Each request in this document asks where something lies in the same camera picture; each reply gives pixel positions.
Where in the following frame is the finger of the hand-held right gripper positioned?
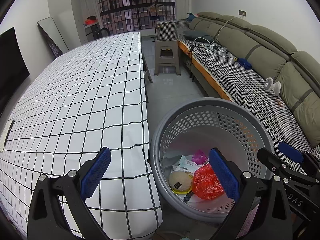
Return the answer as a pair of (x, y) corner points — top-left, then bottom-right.
(278, 141), (320, 178)
(257, 147), (290, 179)

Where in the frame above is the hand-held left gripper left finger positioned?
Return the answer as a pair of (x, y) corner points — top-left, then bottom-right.
(27, 147), (112, 240)

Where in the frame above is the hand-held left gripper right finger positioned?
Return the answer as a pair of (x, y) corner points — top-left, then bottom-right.
(209, 147), (293, 240)

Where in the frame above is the red plastic bag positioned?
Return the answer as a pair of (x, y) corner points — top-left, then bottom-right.
(192, 164), (225, 200)

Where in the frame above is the pink plastic mesh cone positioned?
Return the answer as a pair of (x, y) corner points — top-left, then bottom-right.
(192, 149), (208, 165)

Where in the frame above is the white blue wrapper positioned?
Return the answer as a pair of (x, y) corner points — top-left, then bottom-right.
(172, 155), (200, 173)

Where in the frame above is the yellow plastic lid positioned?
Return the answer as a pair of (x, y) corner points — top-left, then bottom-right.
(172, 175), (194, 195)

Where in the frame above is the beige round sponge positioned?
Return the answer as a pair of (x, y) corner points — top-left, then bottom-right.
(169, 170), (193, 192)

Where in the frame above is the grey perforated basket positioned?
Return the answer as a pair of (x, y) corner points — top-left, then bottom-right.
(149, 97), (275, 223)

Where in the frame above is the white handheld fan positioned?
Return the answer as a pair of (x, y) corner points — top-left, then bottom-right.
(265, 77), (282, 95)

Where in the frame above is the black pen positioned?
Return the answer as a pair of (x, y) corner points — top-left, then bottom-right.
(5, 120), (15, 145)

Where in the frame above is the white card sheet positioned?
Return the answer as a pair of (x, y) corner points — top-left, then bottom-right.
(0, 127), (10, 153)

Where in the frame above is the small blue object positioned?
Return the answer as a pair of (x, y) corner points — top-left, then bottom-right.
(237, 58), (252, 69)

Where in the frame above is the grey plastic stool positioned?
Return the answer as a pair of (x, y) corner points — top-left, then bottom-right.
(154, 40), (182, 77)

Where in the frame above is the black television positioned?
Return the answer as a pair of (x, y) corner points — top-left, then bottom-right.
(0, 26), (30, 117)

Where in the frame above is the grey cabinet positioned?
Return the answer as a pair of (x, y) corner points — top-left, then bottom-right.
(84, 24), (100, 42)

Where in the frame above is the leaning mirror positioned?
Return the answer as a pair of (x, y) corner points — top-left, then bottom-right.
(37, 17), (70, 59)

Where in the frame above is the dark cushion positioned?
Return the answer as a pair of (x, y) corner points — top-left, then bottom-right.
(182, 30), (212, 40)

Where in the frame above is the dark window grille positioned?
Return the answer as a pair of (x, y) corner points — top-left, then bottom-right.
(94, 0), (177, 34)

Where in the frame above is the beige garment on hanger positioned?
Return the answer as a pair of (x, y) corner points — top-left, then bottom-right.
(147, 4), (162, 19)

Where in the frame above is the white cable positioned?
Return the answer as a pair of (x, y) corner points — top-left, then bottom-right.
(194, 17), (235, 48)

